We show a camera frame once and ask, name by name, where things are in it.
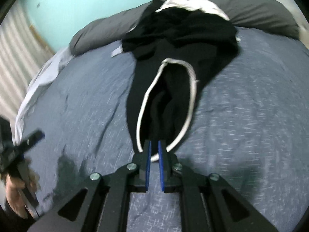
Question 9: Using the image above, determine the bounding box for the black sweater white trim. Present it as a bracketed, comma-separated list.
[121, 0, 241, 154]

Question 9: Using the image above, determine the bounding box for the person's left hand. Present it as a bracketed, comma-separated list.
[5, 158, 40, 219]

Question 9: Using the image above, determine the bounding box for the light grey duvet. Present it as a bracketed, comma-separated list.
[13, 47, 73, 144]

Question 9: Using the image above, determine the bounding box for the beige striped curtain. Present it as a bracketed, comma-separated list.
[0, 0, 54, 126]

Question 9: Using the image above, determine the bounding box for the dark grey long pillow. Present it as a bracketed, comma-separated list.
[69, 0, 300, 55]

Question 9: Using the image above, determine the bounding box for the white garment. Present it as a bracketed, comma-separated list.
[155, 0, 230, 21]

